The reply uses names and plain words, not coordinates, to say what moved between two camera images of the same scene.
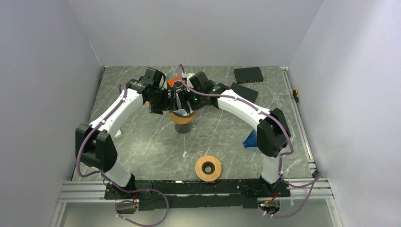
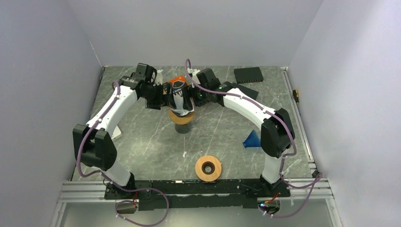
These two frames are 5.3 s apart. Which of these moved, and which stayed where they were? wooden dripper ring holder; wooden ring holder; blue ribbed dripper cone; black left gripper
Moved: black left gripper
Stayed: blue ribbed dripper cone; wooden dripper ring holder; wooden ring holder
